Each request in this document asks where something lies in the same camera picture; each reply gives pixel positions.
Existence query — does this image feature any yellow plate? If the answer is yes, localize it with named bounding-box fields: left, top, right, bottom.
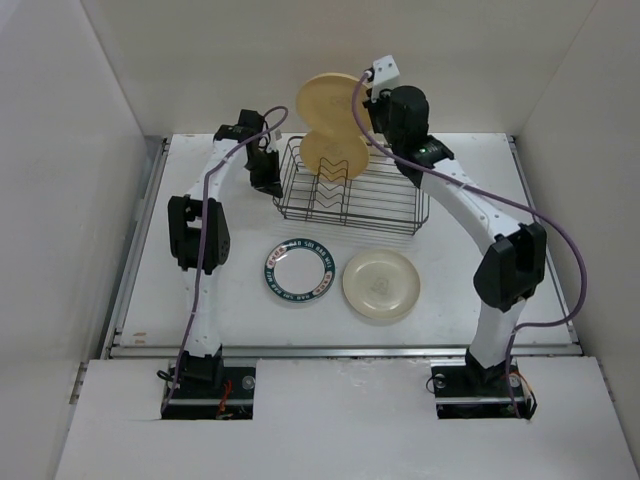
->
left=299, top=131, right=370, bottom=182
left=296, top=73, right=363, bottom=140

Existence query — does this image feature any metal wire dish rack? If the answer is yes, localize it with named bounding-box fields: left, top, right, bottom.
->
left=273, top=135, right=431, bottom=236

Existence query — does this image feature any teal banded lettered plate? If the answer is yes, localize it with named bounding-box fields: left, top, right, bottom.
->
left=262, top=237, right=337, bottom=308

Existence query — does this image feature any cream plate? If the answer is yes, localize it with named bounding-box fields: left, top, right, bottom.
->
left=342, top=249, right=422, bottom=327

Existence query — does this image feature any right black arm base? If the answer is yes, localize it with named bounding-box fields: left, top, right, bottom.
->
left=426, top=364, right=538, bottom=420

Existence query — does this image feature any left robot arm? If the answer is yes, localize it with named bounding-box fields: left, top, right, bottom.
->
left=168, top=109, right=283, bottom=397

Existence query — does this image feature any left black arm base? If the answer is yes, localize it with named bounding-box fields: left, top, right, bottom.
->
left=156, top=352, right=256, bottom=421

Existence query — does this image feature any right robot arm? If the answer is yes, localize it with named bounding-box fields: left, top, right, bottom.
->
left=351, top=86, right=547, bottom=394

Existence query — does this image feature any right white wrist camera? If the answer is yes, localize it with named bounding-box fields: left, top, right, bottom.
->
left=370, top=55, right=400, bottom=102

